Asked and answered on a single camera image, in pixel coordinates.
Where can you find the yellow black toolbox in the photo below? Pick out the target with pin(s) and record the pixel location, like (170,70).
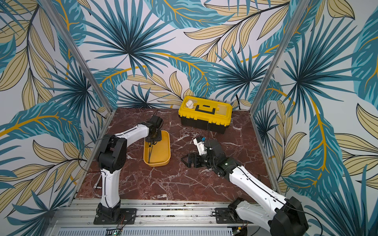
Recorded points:
(205,114)

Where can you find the small metal tool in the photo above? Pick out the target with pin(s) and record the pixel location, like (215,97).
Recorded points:
(97,186)

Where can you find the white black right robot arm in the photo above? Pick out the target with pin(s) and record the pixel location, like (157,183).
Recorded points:
(260,191)

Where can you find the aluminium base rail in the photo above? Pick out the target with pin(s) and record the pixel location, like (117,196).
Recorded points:
(175,218)

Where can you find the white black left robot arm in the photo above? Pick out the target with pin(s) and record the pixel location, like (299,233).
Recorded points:
(111,157)

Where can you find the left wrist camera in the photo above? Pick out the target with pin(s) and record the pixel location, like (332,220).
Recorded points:
(156,122)

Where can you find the aluminium corner frame post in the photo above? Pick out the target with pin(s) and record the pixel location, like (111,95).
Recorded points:
(65,34)

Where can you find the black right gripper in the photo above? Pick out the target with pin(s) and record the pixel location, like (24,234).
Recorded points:
(199,159)

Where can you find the yellow plastic storage tray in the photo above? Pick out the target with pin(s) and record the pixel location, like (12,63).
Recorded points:
(161,151)

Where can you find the aluminium right frame post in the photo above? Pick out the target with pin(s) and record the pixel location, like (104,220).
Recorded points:
(295,20)

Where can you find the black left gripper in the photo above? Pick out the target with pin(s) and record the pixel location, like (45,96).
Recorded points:
(158,139)

